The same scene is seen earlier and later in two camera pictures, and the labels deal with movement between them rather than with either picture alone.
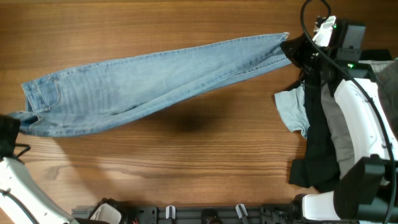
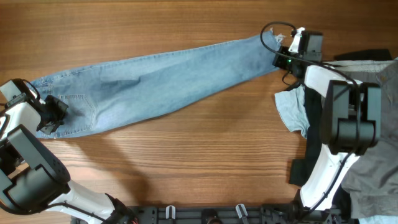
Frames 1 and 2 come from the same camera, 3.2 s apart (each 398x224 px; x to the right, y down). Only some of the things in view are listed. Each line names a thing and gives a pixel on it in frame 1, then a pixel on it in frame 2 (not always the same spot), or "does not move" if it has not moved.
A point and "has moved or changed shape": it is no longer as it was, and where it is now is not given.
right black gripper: x=294 y=54 to x=278 y=61
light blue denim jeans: x=64 y=100 has moved or changed shape
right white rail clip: x=239 y=211 does not move
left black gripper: x=9 y=127 to x=60 y=109
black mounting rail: x=208 y=214 does not move
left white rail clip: x=167 y=211 does not move
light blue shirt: x=291 y=104 does not move
